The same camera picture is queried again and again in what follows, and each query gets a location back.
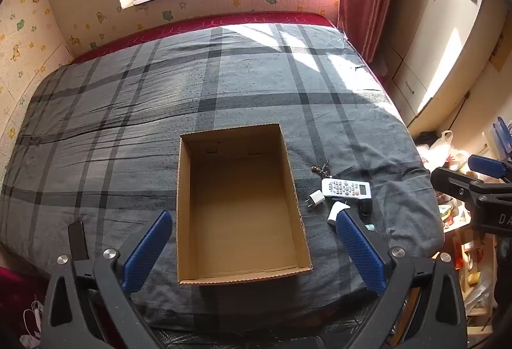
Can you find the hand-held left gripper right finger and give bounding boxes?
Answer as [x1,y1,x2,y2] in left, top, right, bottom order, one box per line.
[335,210,468,349]

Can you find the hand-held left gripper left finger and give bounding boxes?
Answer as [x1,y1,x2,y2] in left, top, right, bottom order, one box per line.
[42,210,173,349]

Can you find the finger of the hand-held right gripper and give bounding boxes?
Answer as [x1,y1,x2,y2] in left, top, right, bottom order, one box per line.
[431,167,486,201]
[467,154,512,183]

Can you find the large white charger plug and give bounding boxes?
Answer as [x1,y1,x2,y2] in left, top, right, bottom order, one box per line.
[327,202,351,225]

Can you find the small white charger plug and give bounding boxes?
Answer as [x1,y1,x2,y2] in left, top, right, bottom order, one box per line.
[306,192,328,209]

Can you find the key bunch with blue fob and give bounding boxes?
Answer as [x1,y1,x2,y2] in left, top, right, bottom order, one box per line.
[311,160,356,178]

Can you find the cardboard box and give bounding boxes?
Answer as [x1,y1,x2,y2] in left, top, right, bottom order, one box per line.
[176,123,313,286]

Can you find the white plastic bag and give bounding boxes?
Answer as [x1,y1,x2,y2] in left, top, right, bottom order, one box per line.
[416,130,454,169]

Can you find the floor clutter pile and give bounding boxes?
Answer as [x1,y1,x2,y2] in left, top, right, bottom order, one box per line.
[436,157,505,318]

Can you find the white remote control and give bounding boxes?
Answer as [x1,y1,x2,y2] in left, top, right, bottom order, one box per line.
[321,178,371,198]

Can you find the black smartphone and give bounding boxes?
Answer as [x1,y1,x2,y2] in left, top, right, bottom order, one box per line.
[67,221,89,262]

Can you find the grey plaid blanket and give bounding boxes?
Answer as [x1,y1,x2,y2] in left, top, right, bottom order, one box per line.
[0,23,444,334]

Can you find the dark red cloth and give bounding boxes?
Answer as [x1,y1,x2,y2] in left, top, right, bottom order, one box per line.
[0,267,49,334]

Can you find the beige wardrobe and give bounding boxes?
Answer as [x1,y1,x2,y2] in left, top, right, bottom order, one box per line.
[376,0,512,129]

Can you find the red bed sheet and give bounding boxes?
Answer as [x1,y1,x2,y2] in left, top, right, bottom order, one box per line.
[70,11,339,65]

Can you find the white cables on floor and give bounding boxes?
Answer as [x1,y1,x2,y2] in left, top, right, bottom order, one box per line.
[22,295,44,347]

